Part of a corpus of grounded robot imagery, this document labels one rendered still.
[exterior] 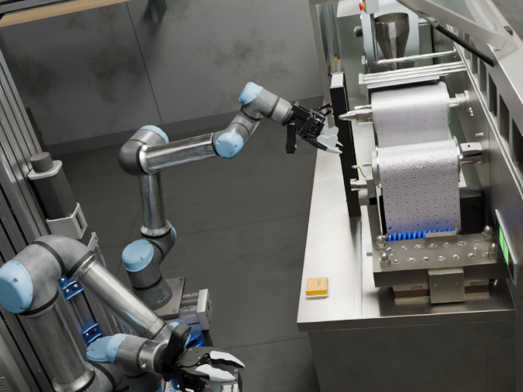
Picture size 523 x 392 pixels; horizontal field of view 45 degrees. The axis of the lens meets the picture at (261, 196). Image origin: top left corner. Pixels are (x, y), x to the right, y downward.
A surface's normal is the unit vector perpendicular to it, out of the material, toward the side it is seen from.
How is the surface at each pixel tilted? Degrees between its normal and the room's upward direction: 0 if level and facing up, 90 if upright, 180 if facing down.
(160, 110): 90
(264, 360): 0
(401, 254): 0
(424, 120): 92
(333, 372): 90
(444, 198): 90
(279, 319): 0
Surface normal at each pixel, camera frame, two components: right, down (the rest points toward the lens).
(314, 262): -0.19, -0.85
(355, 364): -0.13, 0.51
